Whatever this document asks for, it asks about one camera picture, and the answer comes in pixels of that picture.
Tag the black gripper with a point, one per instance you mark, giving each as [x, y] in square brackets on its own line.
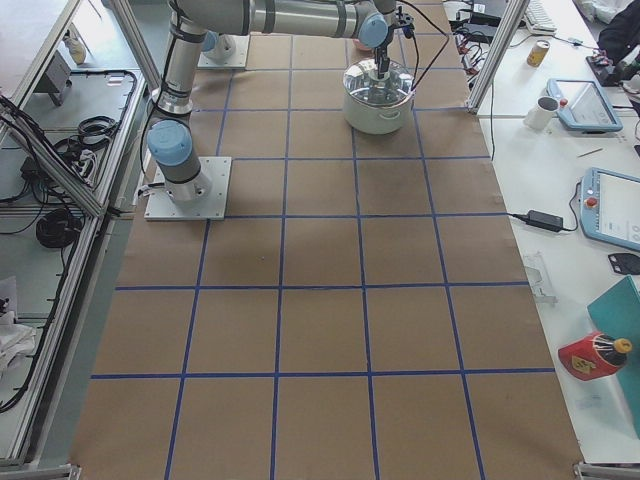
[382, 54]

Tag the glass pot lid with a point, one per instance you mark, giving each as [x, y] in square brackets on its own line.
[363, 83]

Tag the pale green cooking pot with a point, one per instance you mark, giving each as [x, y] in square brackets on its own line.
[376, 120]

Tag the pink bowl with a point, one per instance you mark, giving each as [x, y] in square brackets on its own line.
[361, 46]

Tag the black laptop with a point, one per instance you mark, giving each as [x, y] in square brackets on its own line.
[481, 12]

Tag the yellow drink can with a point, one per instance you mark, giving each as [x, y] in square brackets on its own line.
[537, 53]

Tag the white mug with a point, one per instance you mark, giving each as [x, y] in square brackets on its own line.
[541, 113]

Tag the far blue teach pendant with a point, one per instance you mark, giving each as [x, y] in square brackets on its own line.
[583, 106]

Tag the blue teach pendant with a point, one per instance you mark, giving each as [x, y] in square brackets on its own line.
[583, 106]
[609, 207]

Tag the black power adapter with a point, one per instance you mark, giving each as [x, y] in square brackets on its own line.
[544, 221]

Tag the near blue teach pendant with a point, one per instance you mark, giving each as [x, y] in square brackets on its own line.
[609, 207]

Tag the clear acrylic stand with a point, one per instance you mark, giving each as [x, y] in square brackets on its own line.
[538, 279]

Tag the teal board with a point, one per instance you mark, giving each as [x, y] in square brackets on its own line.
[616, 313]

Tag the red bottle with yellow cap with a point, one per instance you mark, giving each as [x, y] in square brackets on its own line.
[595, 356]

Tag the aluminium frame post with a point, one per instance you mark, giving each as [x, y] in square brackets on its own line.
[513, 15]

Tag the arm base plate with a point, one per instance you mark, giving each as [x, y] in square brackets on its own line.
[204, 198]
[237, 61]

